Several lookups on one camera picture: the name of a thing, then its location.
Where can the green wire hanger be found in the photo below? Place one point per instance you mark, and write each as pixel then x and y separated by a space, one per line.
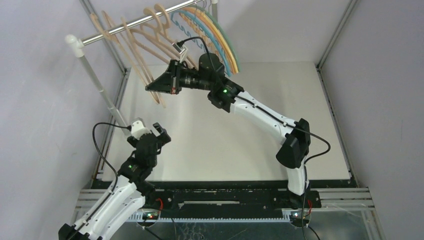
pixel 213 10

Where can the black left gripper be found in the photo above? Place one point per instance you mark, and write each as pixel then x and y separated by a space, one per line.
pixel 164 139

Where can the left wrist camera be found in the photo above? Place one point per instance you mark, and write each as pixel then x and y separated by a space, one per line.
pixel 138 128

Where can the beige plastic hanger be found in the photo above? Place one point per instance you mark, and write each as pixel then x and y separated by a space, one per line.
pixel 127 34
pixel 153 33
pixel 166 26
pixel 129 52

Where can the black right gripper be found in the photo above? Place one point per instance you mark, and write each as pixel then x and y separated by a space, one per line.
pixel 176 77

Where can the beige plastic hanger top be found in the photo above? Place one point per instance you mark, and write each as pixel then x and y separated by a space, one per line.
pixel 166 26

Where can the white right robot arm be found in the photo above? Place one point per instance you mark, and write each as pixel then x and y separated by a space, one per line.
pixel 293 136

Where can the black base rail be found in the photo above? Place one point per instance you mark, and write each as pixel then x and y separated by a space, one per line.
pixel 206 200

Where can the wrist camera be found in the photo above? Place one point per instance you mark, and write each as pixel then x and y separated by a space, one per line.
pixel 138 128
pixel 182 51

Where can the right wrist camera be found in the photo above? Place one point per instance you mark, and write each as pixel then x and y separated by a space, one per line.
pixel 182 51

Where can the blue wire hanger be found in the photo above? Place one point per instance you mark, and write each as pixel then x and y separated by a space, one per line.
pixel 182 26

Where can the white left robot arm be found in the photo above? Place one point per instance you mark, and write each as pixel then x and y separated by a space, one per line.
pixel 129 191

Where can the yellow wire hanger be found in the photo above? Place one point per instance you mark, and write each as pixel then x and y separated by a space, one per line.
pixel 218 33

